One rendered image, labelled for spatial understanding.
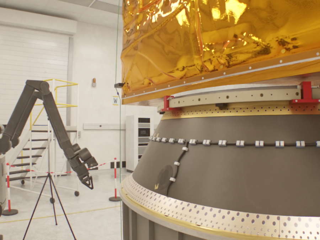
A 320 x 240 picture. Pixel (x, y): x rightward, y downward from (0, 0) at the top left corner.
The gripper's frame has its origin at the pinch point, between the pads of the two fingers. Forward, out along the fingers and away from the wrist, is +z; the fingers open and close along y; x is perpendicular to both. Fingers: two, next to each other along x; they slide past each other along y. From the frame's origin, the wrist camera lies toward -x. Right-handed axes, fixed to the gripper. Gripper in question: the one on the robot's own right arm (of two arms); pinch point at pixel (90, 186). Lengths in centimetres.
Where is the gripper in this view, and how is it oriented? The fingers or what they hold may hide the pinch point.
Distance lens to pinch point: 156.1
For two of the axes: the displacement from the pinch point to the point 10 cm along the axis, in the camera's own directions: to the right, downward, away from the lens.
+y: -4.2, 0.3, 9.1
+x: -7.8, 4.9, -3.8
